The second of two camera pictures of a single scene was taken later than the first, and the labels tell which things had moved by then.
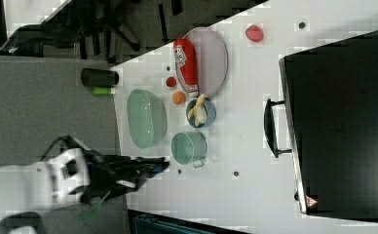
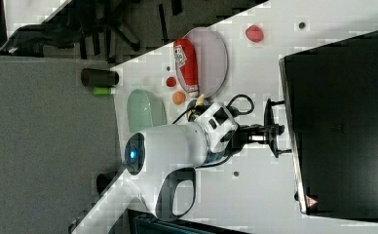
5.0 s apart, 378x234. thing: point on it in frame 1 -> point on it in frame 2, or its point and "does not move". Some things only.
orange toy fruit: x=178 y=97 does not move
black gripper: x=111 y=175 -> x=242 y=135
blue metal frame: x=147 y=222 does not move
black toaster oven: x=338 y=120 does not move
